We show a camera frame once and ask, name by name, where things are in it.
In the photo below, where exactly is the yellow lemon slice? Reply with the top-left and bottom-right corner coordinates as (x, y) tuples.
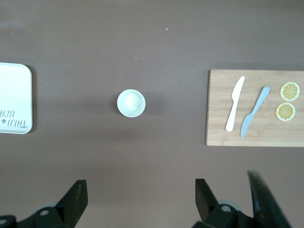
(280, 82), (300, 102)
(275, 102), (296, 122)

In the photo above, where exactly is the grey plastic knife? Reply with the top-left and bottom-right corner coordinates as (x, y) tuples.
(240, 86), (271, 138)

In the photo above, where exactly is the white plastic knife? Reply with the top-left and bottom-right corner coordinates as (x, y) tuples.
(225, 76), (246, 132)

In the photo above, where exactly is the cream bear print tray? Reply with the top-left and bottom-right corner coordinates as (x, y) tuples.
(0, 62), (33, 135)

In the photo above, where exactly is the white plastic cup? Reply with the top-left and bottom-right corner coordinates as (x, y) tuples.
(116, 89), (146, 118)

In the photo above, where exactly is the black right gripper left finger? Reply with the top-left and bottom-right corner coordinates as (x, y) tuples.
(0, 180), (88, 228)

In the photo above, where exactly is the bamboo cutting board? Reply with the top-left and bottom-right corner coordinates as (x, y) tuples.
(205, 69), (304, 147)

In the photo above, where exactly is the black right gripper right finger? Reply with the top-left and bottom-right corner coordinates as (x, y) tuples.
(191, 178), (257, 228)

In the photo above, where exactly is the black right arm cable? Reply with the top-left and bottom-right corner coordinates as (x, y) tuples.
(247, 169), (292, 228)

